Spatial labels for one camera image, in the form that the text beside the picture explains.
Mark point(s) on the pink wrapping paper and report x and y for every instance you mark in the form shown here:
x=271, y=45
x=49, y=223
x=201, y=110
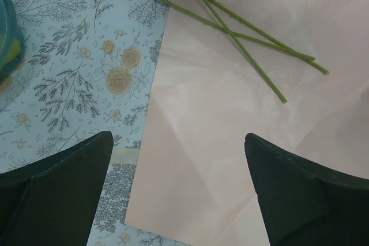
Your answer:
x=192, y=182

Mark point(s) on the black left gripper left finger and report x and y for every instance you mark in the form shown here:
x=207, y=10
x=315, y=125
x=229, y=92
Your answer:
x=53, y=201

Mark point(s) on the beige printed ribbon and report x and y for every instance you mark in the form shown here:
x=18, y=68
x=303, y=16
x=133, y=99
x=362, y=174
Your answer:
x=125, y=156

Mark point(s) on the white rose flower stem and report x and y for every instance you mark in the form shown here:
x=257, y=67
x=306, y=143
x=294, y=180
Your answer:
x=201, y=21

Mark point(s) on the peach bud flower stem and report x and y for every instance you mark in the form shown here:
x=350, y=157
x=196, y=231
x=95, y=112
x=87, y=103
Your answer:
x=255, y=65

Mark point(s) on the teal plastic fruit basket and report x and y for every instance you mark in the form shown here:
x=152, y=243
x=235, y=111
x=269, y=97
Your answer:
x=12, y=40

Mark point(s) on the floral patterned table mat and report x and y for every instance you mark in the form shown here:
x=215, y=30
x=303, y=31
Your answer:
x=88, y=67

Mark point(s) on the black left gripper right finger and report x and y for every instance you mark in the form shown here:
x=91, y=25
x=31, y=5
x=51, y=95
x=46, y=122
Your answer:
x=305, y=203

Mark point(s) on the pink rose flower stem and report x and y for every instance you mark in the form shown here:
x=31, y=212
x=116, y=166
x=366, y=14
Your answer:
x=257, y=30

